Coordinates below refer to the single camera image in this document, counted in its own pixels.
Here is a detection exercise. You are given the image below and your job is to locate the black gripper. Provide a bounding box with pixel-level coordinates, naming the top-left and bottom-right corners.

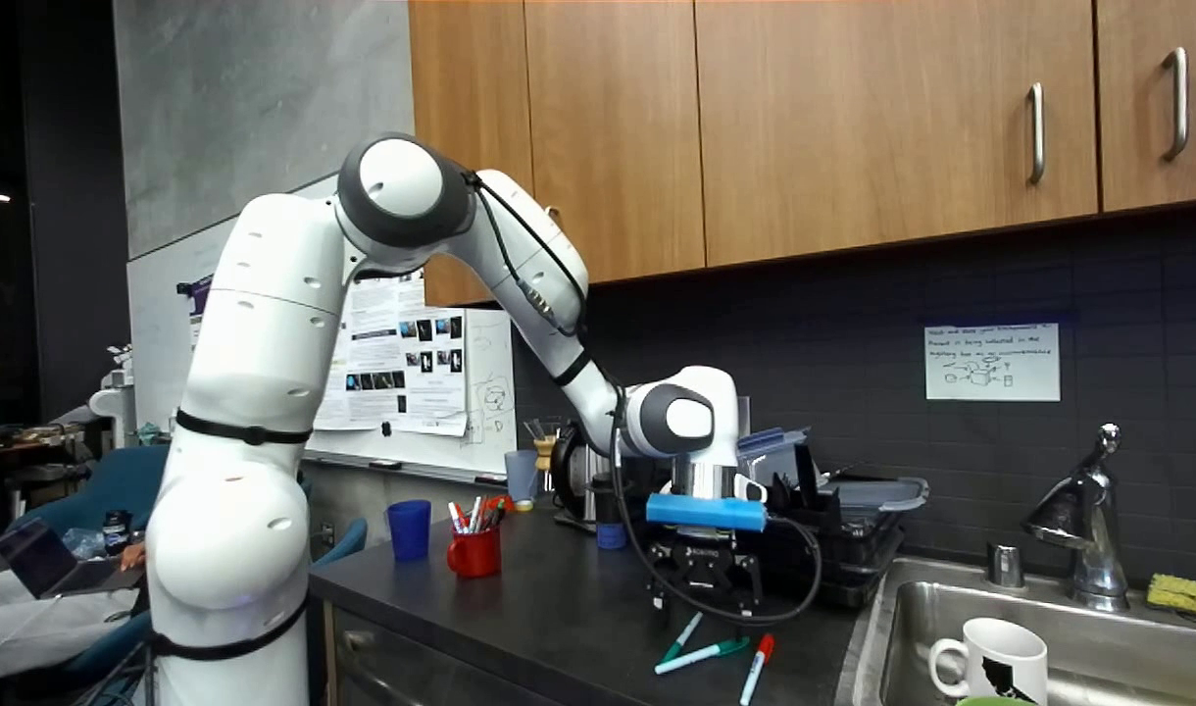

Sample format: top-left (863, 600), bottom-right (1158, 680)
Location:
top-left (648, 524), bottom-right (765, 619)

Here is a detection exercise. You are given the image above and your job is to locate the light blue translucent cup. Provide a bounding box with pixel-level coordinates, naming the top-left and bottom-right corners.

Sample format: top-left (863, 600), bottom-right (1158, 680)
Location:
top-left (501, 449), bottom-right (544, 509)

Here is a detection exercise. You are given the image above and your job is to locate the blue plastic cup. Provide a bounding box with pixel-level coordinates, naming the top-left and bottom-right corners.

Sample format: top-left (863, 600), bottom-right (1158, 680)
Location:
top-left (387, 500), bottom-right (435, 569)

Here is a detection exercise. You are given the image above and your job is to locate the red capped white marker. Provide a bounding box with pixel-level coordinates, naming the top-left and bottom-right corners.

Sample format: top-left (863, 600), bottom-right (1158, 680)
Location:
top-left (736, 633), bottom-right (779, 706)

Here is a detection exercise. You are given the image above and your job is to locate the blue lidded clear container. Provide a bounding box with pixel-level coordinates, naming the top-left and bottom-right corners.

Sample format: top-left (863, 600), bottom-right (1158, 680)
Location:
top-left (736, 428), bottom-right (814, 490)

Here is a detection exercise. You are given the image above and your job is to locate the steel electric kettle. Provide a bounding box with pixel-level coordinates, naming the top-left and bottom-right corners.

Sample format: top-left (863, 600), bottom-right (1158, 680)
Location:
top-left (550, 411), bottom-right (627, 537)

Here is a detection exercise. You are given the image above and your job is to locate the grey plastic tray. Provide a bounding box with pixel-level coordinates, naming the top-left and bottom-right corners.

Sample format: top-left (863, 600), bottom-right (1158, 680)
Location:
top-left (827, 473), bottom-right (932, 522)

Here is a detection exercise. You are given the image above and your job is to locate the glass carafe wooden collar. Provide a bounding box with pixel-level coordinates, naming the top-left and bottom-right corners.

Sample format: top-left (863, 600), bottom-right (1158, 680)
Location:
top-left (524, 416), bottom-right (571, 507)

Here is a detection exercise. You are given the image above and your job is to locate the red enamel mug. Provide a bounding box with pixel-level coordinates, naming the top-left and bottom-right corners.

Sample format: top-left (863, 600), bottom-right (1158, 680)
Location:
top-left (444, 524), bottom-right (507, 586)

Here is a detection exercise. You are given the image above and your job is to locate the small metal sink knob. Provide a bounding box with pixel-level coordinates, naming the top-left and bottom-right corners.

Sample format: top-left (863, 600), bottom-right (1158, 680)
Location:
top-left (988, 543), bottom-right (1027, 588)

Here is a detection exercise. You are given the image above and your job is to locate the white whiteboard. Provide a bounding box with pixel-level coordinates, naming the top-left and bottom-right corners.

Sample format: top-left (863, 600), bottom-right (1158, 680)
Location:
top-left (127, 171), bottom-right (523, 490)

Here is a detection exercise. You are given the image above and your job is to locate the white black ceramic mug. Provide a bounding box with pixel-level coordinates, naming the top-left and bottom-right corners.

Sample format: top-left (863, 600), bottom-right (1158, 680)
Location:
top-left (927, 615), bottom-right (1053, 706)

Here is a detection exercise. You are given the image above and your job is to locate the grey counter cabinet front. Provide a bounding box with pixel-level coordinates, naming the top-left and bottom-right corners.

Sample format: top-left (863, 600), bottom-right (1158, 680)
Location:
top-left (312, 591), bottom-right (571, 706)

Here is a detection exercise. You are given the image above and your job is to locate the chrome sink faucet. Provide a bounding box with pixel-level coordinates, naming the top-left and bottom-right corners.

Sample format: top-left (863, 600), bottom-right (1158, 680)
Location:
top-left (1022, 421), bottom-right (1138, 619)

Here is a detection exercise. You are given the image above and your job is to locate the stainless steel sink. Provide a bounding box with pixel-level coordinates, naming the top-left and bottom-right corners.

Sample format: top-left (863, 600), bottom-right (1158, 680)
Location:
top-left (835, 552), bottom-right (1196, 706)

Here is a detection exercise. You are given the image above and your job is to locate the yellow sponge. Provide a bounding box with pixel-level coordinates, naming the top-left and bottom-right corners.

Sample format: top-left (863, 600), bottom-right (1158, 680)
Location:
top-left (1144, 571), bottom-right (1196, 626)

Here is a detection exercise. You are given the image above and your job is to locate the wide brown wooden cabinet door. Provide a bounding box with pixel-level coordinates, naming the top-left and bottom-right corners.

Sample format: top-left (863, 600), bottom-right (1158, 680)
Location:
top-left (693, 0), bottom-right (1107, 272)

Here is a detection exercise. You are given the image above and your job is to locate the purple header poster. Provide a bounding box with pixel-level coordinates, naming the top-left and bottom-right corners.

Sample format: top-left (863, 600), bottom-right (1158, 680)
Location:
top-left (171, 272), bottom-right (218, 326)

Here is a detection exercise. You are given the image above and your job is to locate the blue chair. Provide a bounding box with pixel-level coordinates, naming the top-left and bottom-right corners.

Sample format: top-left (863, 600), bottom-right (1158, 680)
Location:
top-left (38, 439), bottom-right (371, 681)

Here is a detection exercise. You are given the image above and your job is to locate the seated dark haired person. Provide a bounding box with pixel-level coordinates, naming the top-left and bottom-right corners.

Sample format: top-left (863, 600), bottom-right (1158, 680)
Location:
top-left (0, 537), bottom-right (153, 681)

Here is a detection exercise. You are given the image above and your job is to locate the dark laptop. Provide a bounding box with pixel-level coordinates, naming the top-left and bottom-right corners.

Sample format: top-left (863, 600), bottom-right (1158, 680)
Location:
top-left (0, 519), bottom-right (129, 600)

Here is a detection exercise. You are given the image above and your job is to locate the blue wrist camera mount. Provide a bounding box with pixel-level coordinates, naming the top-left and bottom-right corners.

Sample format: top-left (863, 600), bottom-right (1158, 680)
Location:
top-left (644, 490), bottom-right (774, 532)

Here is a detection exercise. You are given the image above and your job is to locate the white wall sign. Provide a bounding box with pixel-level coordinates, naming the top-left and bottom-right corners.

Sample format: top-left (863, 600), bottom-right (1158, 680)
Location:
top-left (923, 322), bottom-right (1061, 405)

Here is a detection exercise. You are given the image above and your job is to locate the silver cabinet handle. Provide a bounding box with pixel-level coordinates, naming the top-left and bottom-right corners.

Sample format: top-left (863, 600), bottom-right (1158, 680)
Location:
top-left (1161, 45), bottom-right (1196, 164)
top-left (1027, 80), bottom-right (1053, 187)

